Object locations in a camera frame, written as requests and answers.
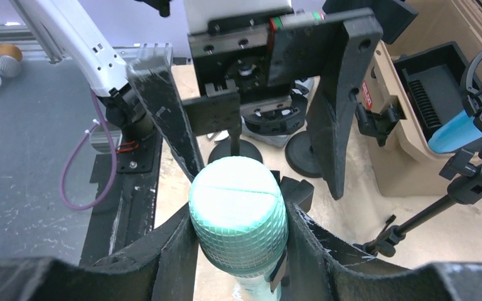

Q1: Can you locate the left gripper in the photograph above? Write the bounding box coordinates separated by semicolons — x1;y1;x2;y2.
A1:
126;8;383;200

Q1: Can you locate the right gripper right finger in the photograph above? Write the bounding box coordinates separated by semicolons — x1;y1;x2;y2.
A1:
286;203;482;300

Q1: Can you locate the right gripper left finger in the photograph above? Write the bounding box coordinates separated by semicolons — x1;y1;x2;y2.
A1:
0;205;198;300

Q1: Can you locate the black shock-mount desk stand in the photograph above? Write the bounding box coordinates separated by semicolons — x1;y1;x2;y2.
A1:
208;90;308;163

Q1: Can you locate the black clip desk stand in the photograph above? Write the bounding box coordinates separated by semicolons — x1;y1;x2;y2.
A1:
271;171;314;213

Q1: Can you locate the mint green microphone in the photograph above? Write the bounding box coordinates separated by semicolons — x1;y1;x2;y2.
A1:
188;156;289;300

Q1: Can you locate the blue microphone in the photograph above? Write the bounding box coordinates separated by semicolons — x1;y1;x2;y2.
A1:
428;111;482;154

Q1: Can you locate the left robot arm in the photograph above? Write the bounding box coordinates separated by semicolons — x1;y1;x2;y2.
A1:
14;1;383;199

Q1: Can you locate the black stand with pink microphone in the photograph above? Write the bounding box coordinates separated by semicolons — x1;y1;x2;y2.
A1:
285;131;322;179

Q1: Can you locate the grey microphone on floor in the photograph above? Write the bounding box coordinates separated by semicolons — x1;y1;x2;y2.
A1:
0;55;21;78

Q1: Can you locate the grey flat box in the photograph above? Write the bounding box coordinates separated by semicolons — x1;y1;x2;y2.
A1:
242;120;291;148

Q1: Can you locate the tan plastic tool case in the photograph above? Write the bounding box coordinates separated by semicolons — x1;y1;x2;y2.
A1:
363;0;482;198

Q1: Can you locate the black tray inside case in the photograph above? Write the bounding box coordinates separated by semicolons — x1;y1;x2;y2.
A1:
394;41;468;140

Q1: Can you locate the orange object on floor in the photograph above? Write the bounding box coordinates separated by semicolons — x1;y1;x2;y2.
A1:
0;44;23;61

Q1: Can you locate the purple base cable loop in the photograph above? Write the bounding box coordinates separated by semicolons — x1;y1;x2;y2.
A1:
60;89;140;211

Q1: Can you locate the black tripod shock-mount stand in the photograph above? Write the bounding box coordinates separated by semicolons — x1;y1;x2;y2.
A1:
354;51;482;257

